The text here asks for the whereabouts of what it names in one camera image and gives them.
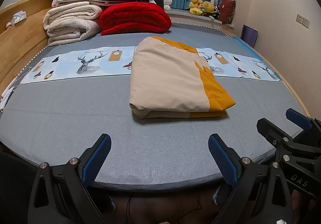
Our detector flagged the beige and orange jacket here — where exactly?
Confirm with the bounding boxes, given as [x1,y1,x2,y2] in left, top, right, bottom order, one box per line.
[129,36,235,119]

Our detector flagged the purple box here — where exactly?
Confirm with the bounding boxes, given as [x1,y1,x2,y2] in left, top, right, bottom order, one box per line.
[241,24,258,48]

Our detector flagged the deer print bed runner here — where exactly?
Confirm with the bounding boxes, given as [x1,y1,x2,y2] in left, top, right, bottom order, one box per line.
[21,46,280,84]

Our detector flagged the dark red cushion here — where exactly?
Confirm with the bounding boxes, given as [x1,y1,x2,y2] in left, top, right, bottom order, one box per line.
[218,0,236,24]

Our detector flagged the yellow plush toys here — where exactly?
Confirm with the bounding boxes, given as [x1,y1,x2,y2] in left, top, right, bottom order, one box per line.
[189,0,220,19]

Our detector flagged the wooden headboard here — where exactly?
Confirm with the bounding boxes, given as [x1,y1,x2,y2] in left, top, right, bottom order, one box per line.
[0,0,53,92]

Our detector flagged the white plush toy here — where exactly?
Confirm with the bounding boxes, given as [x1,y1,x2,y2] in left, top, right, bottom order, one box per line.
[163,0,173,11]

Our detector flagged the tissue pack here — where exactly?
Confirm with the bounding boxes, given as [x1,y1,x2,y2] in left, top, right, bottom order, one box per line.
[6,10,27,29]

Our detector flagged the red folded blanket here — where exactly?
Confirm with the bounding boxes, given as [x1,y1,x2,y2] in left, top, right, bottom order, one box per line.
[99,2,171,35]

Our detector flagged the wall socket pair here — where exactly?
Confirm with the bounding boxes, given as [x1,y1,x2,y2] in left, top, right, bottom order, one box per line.
[296,14,310,28]

